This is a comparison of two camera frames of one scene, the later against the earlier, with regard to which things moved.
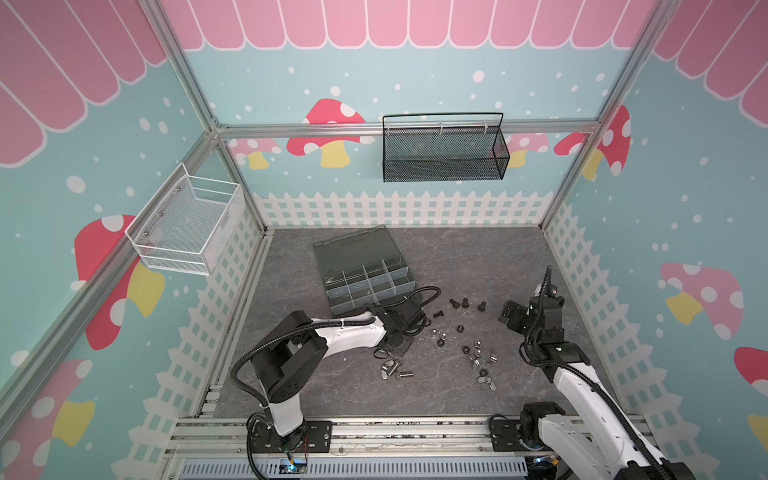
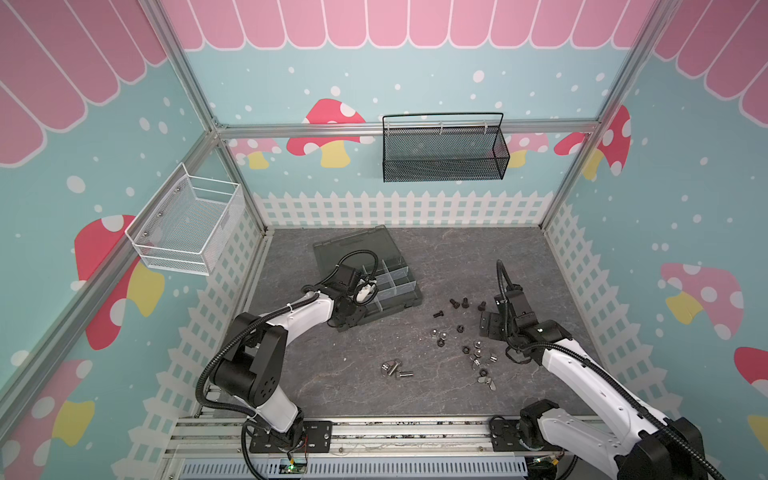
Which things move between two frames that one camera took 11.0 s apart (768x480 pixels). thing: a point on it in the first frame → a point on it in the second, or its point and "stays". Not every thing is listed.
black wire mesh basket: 445,146 stays
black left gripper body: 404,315 → 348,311
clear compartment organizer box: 363,268 stays
